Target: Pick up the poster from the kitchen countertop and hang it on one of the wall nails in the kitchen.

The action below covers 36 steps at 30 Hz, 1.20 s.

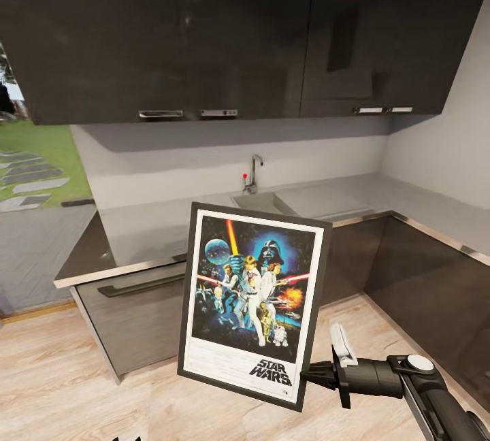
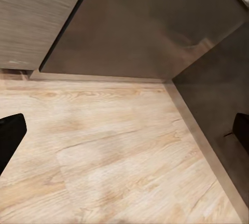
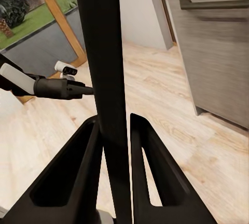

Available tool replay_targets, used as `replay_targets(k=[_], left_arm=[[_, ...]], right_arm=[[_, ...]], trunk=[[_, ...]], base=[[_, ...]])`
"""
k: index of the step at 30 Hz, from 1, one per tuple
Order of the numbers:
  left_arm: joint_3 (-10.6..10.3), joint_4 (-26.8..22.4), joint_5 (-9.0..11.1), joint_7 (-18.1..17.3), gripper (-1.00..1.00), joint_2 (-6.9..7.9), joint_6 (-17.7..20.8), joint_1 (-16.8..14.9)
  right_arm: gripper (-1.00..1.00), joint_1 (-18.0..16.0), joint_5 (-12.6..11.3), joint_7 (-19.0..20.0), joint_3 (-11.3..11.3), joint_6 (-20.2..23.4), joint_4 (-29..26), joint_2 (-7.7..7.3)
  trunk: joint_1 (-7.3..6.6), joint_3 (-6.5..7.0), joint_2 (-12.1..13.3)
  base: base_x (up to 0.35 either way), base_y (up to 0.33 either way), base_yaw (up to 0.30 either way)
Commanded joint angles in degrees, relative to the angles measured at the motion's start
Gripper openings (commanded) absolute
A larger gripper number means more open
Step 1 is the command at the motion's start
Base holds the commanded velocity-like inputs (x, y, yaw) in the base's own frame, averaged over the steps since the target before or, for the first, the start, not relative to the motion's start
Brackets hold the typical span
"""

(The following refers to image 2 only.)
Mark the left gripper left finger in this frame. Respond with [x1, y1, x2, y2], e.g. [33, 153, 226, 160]
[0, 113, 27, 175]

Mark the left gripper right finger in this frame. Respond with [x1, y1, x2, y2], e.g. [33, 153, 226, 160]
[232, 113, 249, 155]

